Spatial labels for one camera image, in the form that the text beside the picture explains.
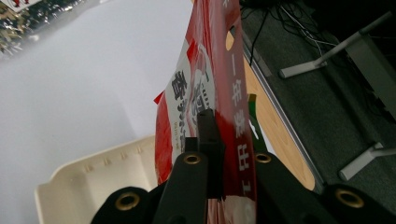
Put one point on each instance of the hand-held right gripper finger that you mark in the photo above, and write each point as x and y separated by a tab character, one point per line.
211	149

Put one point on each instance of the green and cream packet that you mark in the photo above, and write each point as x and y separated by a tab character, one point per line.
256	130

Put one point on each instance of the red seasoning packet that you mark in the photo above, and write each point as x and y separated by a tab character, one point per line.
224	46

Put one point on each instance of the white divided plastic box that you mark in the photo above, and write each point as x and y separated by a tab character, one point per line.
102	174

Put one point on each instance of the clear dried seaweed packet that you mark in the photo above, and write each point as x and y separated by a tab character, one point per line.
18	28

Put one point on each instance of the white metal stand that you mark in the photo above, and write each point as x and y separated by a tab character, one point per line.
364	53

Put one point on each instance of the aluminium frame rail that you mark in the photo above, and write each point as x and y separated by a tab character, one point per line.
280	112

